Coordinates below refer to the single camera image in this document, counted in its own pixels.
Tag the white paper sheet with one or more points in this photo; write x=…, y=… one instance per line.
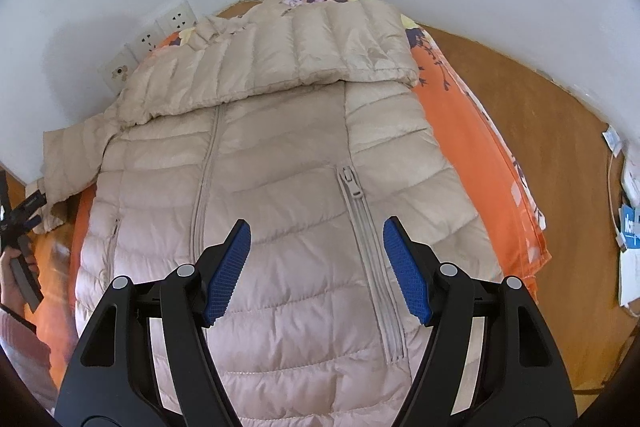
x=628, y=276

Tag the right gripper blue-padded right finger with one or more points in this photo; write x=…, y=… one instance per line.
x=522, y=380

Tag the person's left hand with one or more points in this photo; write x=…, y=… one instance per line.
x=11, y=296

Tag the beige quilted down jacket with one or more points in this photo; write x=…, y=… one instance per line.
x=280, y=206

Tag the white middle wall socket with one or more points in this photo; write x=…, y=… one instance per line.
x=145, y=43

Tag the small white plastic packet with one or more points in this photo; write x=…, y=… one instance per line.
x=613, y=140

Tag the blue and white box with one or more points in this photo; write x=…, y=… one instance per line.
x=630, y=226

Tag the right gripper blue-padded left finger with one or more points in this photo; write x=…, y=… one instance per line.
x=111, y=380

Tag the white power adapter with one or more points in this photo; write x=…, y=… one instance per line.
x=630, y=181

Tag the white double wall socket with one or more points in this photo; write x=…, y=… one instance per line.
x=177, y=18

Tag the pink left sleeve forearm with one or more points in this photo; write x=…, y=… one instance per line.
x=29, y=356

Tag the stained white coaxial wall plate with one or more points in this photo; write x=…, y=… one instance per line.
x=116, y=72

